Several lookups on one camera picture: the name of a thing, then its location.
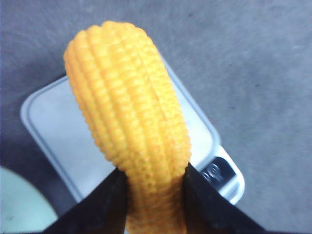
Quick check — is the light green plate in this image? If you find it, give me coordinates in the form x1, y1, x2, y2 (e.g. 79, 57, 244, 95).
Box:
0, 166, 58, 234

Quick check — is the silver digital kitchen scale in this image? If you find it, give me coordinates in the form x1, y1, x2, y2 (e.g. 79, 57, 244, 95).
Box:
20, 68, 245, 204

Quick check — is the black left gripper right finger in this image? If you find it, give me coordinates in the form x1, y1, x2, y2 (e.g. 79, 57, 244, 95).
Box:
183, 164, 266, 234

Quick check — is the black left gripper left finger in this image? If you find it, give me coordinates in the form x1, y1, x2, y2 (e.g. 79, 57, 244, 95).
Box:
43, 169, 127, 234

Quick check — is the yellow corn cob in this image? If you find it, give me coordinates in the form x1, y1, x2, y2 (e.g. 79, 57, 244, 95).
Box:
63, 21, 191, 234

